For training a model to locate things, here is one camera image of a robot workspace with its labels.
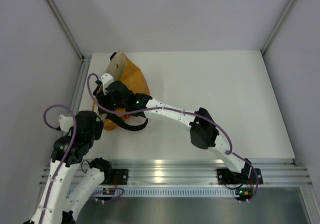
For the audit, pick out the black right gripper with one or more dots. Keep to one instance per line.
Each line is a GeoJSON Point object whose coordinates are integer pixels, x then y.
{"type": "Point", "coordinates": [104, 99]}

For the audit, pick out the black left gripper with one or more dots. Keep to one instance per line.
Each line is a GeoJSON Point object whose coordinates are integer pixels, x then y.
{"type": "Point", "coordinates": [99, 127]}

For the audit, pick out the orange canvas tote bag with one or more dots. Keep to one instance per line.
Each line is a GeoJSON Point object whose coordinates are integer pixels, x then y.
{"type": "Point", "coordinates": [123, 69]}

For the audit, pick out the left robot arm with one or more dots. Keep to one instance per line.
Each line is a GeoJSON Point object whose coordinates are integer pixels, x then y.
{"type": "Point", "coordinates": [57, 205]}

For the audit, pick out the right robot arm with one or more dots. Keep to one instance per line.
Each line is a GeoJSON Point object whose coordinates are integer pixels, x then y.
{"type": "Point", "coordinates": [132, 111]}

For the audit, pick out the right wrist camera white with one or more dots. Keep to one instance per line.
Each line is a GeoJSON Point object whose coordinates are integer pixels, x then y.
{"type": "Point", "coordinates": [106, 79]}

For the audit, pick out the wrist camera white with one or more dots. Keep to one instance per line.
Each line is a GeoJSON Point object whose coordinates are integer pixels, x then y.
{"type": "Point", "coordinates": [106, 79]}
{"type": "Point", "coordinates": [65, 123]}

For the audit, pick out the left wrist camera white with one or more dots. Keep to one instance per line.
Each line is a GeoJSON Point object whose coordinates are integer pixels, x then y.
{"type": "Point", "coordinates": [65, 123]}

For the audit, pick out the aluminium frame left rail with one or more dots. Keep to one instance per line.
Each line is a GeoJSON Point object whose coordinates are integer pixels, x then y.
{"type": "Point", "coordinates": [84, 60]}

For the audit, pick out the aluminium front rail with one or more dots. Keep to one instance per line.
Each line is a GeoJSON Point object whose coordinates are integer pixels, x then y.
{"type": "Point", "coordinates": [203, 172]}

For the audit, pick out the perforated cable tray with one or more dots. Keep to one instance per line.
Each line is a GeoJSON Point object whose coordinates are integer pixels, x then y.
{"type": "Point", "coordinates": [145, 192]}

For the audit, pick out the right frame rail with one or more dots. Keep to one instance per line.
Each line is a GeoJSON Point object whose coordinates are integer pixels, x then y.
{"type": "Point", "coordinates": [284, 14]}

